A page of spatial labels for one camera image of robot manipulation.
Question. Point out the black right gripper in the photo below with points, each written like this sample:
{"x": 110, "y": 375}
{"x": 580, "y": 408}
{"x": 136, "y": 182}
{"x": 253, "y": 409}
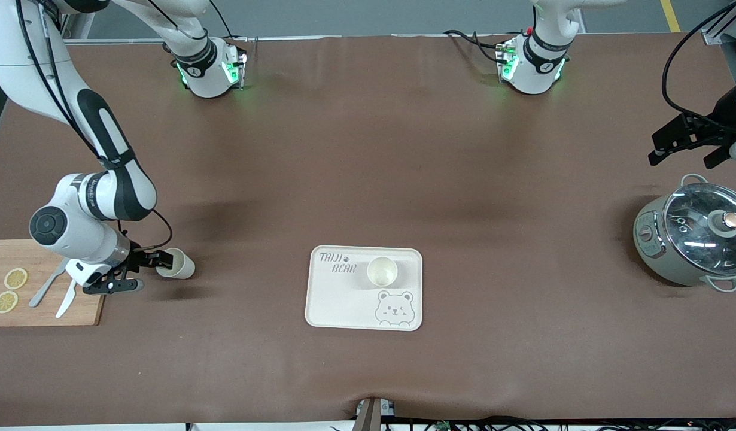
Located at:
{"x": 137, "y": 256}

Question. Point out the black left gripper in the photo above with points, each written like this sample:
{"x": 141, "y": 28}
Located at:
{"x": 724, "y": 115}

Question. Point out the white IKEA cup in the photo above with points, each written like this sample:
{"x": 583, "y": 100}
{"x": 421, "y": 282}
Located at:
{"x": 382, "y": 270}
{"x": 182, "y": 266}

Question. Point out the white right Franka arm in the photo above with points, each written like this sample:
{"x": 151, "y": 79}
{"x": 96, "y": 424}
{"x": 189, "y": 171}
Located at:
{"x": 75, "y": 224}

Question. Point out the cream bear print tray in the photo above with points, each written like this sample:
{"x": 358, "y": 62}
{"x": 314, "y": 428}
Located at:
{"x": 344, "y": 305}

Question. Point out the glass pot lid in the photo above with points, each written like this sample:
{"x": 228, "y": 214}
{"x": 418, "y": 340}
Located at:
{"x": 697, "y": 239}

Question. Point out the white plastic knife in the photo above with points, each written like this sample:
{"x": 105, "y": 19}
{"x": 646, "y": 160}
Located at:
{"x": 66, "y": 305}

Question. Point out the grey plastic knife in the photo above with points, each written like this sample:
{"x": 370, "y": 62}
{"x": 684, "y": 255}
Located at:
{"x": 42, "y": 293}

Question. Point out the wooden cutting board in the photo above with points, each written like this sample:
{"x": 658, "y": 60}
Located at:
{"x": 21, "y": 254}

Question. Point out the lemon slice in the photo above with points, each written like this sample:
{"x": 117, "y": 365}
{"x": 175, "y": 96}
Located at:
{"x": 15, "y": 278}
{"x": 5, "y": 302}

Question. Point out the aluminium frame profile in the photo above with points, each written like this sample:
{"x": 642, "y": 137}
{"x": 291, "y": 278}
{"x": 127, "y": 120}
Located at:
{"x": 75, "y": 24}
{"x": 718, "y": 30}

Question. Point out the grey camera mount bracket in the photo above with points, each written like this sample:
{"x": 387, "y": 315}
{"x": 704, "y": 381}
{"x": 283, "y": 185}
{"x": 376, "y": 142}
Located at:
{"x": 371, "y": 414}

